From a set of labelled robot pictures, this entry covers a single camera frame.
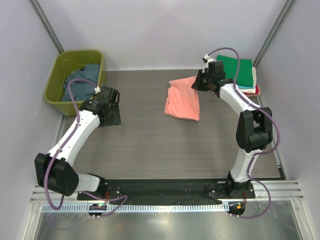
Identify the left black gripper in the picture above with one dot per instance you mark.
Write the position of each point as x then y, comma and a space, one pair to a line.
115, 120

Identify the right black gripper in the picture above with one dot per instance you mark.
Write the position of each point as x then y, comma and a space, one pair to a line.
197, 85

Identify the salmon pink t shirt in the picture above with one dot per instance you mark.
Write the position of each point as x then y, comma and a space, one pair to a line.
182, 100

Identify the olive green plastic bin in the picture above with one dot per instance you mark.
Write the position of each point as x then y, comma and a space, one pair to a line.
65, 64

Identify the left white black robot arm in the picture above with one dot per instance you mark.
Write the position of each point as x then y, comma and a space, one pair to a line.
54, 170

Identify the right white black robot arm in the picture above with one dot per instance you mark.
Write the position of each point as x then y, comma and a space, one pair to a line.
254, 128

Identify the green folded t shirt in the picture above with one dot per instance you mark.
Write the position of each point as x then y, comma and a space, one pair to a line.
230, 65

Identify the light blue folded t shirt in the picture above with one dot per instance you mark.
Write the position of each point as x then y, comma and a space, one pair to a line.
246, 87

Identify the red folded t shirt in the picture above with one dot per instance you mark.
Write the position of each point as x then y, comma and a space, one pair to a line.
249, 93

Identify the blue grey t shirt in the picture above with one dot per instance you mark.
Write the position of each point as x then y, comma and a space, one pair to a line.
82, 90

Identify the white folded t shirt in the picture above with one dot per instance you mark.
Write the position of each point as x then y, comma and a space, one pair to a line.
247, 90

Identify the tan folded t shirt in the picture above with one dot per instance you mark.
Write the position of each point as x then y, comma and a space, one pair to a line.
257, 91

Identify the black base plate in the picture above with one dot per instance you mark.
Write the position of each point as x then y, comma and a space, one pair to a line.
173, 192

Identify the white slotted cable duct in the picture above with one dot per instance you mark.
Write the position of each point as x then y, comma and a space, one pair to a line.
86, 207

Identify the left aluminium frame post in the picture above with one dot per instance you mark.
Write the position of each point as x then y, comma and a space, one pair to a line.
47, 26

